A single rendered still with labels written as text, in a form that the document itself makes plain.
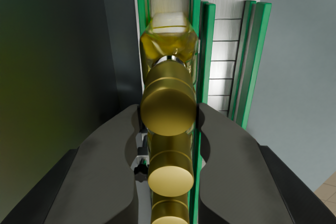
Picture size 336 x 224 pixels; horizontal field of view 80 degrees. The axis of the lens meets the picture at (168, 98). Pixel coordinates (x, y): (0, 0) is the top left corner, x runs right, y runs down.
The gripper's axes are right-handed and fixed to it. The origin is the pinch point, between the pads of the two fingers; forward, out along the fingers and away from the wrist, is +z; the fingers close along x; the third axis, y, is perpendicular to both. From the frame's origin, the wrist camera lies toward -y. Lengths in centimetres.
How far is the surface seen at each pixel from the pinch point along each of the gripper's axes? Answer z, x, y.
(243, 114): 18.9, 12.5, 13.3
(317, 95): 40, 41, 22
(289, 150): 40, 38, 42
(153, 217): -0.6, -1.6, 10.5
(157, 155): 0.6, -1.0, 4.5
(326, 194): 115, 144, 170
